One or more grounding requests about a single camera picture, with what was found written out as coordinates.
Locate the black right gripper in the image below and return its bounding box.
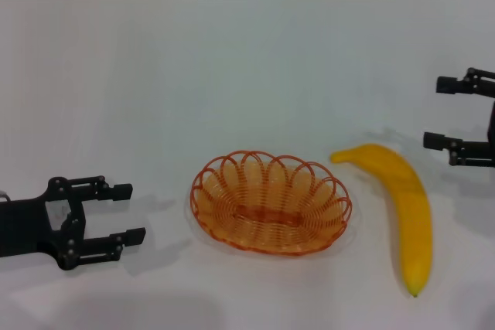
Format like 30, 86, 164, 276
423, 67, 495, 168

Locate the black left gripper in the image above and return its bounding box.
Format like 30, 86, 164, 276
0, 175, 147, 271

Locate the yellow banana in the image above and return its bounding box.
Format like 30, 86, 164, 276
329, 143, 432, 298

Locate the orange wire basket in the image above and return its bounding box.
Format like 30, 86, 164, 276
189, 149, 353, 257

